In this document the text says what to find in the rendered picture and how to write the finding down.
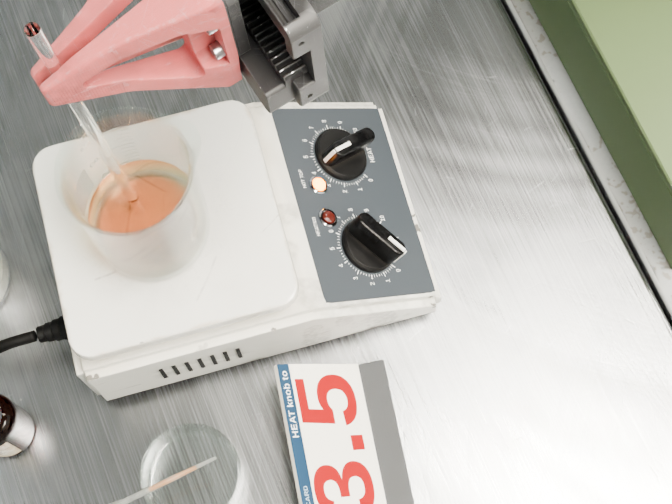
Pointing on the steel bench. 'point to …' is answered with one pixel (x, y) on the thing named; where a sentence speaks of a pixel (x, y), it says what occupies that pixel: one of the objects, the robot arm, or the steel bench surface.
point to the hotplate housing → (260, 337)
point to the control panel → (350, 205)
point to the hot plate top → (93, 313)
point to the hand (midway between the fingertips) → (58, 78)
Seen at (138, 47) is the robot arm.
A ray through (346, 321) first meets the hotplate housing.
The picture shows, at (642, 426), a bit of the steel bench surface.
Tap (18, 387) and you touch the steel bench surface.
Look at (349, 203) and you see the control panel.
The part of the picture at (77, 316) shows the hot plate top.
